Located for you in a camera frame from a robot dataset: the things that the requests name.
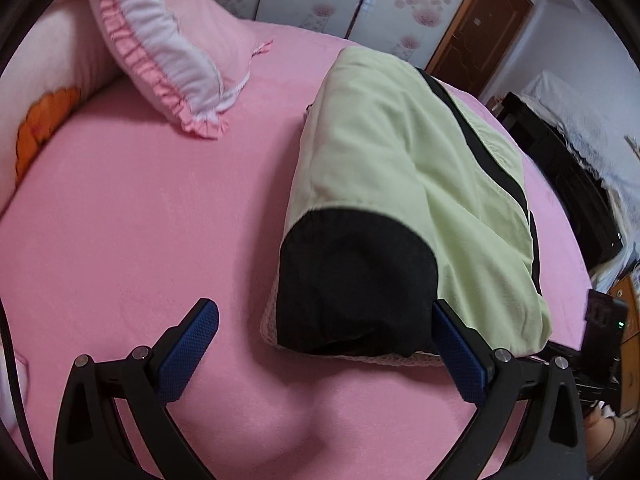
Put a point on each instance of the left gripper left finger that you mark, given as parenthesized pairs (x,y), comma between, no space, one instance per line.
(177,353)

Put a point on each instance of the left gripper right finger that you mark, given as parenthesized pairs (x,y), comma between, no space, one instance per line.
(468,358)

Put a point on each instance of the green and black hooded jacket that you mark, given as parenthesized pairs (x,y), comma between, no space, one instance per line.
(401,196)

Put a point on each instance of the person's right hand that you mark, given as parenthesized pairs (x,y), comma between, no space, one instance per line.
(604,437)

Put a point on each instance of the wooden drawer cabinet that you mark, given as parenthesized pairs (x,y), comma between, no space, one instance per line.
(623,290)

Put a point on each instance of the pink bed sheet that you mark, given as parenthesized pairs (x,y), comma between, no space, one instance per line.
(123,223)

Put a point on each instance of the black piano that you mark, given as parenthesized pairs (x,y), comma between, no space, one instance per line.
(586,204)

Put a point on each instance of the white lace cover cloth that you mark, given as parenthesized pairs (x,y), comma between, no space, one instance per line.
(611,151)

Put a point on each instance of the pink cartoon cushion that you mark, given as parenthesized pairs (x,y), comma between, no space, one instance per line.
(60,63)

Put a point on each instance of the brown wooden door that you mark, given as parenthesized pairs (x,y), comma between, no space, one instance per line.
(477,41)

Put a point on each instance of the pink ruffled pillow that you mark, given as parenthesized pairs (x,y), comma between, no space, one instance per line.
(190,59)

